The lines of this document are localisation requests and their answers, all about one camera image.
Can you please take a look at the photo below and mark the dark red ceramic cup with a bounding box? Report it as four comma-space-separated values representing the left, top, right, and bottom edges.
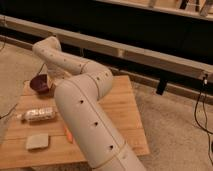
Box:
30, 74, 49, 94

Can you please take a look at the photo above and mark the orange marker pen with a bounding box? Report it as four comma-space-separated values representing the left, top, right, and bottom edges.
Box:
64, 127, 73, 143

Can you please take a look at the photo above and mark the black cable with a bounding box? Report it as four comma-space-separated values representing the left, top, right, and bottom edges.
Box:
0, 102, 19, 120
194, 73, 213, 158

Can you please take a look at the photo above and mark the black cable left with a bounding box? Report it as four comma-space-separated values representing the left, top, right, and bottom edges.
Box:
0, 102, 19, 120

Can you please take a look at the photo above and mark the wooden board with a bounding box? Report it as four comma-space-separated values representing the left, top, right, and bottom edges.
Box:
0, 76, 149, 169

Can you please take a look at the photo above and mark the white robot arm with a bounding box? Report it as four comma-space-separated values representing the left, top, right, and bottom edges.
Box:
32, 36, 146, 171

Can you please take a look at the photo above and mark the metal frame rail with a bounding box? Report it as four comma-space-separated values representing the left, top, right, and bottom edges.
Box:
0, 14, 213, 82

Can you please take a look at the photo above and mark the clear plastic bottle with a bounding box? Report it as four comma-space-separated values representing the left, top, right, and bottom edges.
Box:
17, 107, 56, 122

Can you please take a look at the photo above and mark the black cable right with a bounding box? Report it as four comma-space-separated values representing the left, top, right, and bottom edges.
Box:
194, 73, 213, 158

